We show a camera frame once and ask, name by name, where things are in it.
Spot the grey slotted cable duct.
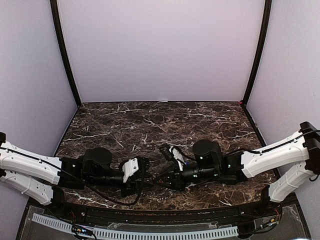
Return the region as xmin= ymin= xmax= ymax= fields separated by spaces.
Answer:
xmin=31 ymin=213 xmax=239 ymax=240

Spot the black frame post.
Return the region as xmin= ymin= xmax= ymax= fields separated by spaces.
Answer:
xmin=49 ymin=0 xmax=82 ymax=108
xmin=241 ymin=0 xmax=273 ymax=108

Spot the left black frame post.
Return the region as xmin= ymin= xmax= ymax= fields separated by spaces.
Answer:
xmin=49 ymin=0 xmax=82 ymax=108

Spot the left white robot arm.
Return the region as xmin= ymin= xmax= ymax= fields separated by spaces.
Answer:
xmin=0 ymin=132 xmax=153 ymax=218

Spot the black front rail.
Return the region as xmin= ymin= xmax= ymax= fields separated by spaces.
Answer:
xmin=45 ymin=201 xmax=283 ymax=225

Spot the right black frame post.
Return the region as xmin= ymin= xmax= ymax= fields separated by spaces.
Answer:
xmin=241 ymin=0 xmax=273 ymax=108

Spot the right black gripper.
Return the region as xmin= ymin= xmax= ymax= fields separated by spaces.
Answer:
xmin=152 ymin=162 xmax=219 ymax=192

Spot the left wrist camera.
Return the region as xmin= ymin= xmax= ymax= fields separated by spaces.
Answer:
xmin=118 ymin=156 xmax=150 ymax=183

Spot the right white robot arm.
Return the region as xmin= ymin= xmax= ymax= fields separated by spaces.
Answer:
xmin=153 ymin=121 xmax=320 ymax=217

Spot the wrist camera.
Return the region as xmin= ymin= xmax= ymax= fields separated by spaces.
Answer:
xmin=118 ymin=156 xmax=150 ymax=183
xmin=159 ymin=143 xmax=197 ymax=174

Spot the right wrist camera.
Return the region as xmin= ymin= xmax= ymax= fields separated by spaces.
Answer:
xmin=159 ymin=143 xmax=197 ymax=174

